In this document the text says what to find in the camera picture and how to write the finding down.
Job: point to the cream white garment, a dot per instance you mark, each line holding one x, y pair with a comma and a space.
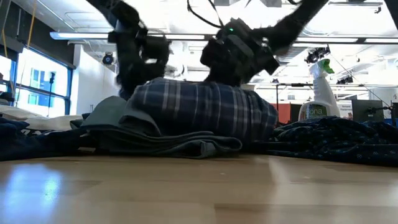
46, 123

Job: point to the dark grey monitor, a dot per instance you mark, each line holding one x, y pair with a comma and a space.
367, 110

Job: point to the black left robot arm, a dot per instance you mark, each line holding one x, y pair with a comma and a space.
124, 12

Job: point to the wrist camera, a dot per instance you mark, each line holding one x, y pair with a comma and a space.
155, 48
231, 28

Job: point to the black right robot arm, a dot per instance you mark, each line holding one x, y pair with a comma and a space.
292, 21

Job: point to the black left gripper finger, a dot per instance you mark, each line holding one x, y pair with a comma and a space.
133, 81

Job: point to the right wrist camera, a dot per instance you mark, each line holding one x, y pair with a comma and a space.
231, 28

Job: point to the long ceiling light strip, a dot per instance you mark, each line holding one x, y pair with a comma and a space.
77, 35

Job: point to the black tripod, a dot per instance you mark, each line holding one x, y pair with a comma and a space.
52, 77

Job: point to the grey-green garment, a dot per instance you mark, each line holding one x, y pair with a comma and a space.
155, 146

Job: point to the white spray bottle green trigger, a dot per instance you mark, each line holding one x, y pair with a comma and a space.
323, 93

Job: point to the red partition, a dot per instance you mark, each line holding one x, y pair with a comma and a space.
283, 113

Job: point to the black ceiling spotlight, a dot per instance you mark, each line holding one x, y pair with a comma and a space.
108, 59

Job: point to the blue plaid shirt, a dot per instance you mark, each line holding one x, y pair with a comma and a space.
202, 109

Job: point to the black spotlight cluster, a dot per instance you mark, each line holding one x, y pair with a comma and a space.
317, 55
345, 80

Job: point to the navy dotted garment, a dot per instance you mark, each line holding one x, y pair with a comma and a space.
326, 140

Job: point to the black Puma garment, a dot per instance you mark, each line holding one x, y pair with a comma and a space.
37, 146

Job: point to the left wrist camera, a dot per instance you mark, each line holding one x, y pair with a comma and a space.
155, 48

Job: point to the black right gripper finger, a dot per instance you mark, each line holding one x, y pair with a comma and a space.
224, 68

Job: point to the silver ventilation duct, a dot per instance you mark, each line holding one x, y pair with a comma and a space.
289, 57

